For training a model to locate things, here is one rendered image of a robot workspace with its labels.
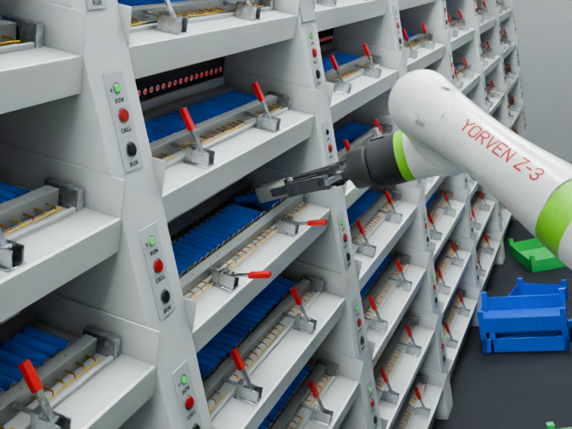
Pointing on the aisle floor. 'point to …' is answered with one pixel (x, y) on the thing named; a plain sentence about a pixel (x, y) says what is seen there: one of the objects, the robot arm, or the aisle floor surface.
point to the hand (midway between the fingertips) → (275, 190)
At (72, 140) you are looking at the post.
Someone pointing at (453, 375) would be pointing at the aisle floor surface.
